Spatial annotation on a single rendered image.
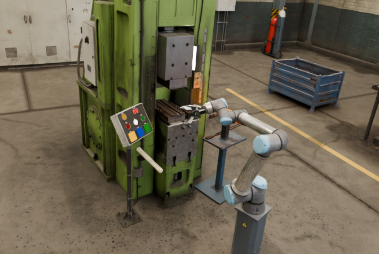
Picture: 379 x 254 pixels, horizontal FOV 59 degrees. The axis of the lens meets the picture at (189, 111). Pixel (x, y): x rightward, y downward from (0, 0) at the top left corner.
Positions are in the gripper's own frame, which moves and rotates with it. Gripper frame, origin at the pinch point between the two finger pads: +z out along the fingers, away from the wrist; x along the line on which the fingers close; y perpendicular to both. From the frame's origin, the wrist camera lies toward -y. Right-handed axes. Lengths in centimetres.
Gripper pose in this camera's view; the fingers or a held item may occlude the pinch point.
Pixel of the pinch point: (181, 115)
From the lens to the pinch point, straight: 271.9
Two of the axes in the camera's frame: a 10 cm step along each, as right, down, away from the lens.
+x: 2.7, 8.8, 4.0
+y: 1.5, 3.7, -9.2
